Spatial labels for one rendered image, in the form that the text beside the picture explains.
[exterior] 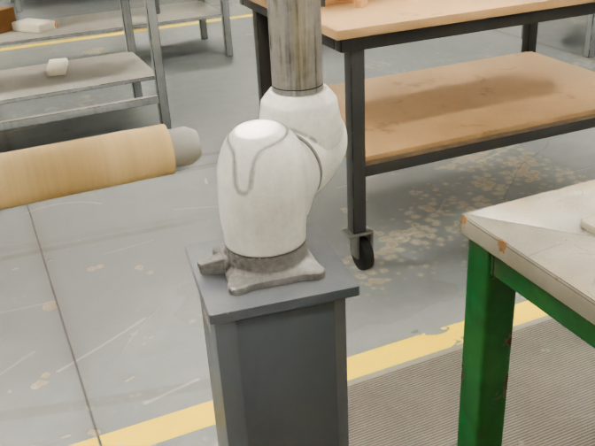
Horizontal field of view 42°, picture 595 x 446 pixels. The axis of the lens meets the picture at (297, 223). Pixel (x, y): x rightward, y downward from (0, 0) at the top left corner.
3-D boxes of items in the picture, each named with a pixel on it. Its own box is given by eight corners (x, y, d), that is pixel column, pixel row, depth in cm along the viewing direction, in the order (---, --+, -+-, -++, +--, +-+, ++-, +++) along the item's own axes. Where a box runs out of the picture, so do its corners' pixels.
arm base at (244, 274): (191, 254, 151) (189, 229, 148) (299, 235, 156) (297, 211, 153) (208, 301, 135) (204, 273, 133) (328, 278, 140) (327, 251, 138)
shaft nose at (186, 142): (161, 142, 50) (171, 173, 49) (164, 122, 47) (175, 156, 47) (190, 136, 50) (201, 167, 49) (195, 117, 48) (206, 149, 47)
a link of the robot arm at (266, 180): (206, 251, 140) (193, 138, 130) (249, 210, 155) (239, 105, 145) (289, 264, 134) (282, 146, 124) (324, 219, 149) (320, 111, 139)
